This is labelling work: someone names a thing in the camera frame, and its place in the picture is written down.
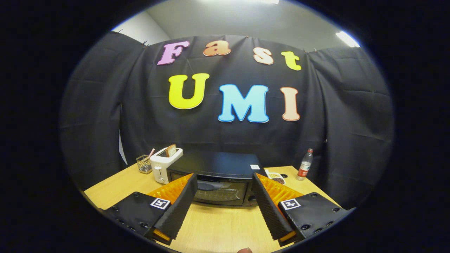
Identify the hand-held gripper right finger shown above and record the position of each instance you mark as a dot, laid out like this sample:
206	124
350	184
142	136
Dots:
269	211

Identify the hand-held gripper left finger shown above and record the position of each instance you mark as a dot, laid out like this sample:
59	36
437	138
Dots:
181	207

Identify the black toaster oven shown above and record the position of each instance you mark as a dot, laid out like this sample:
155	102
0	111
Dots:
218	163

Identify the white bread toaster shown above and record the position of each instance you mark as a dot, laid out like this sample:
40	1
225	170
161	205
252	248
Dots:
160	168

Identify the white snack dish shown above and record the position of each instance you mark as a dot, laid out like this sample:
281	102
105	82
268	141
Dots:
276	177

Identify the red label water bottle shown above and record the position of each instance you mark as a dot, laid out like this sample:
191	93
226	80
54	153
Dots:
304	168

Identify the toasted bread slice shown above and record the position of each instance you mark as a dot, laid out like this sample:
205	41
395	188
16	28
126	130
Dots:
171	150

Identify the small ceiling light panel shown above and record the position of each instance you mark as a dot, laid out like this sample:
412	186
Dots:
347	38

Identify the large ceiling light panel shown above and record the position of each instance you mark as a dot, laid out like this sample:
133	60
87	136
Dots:
270	1

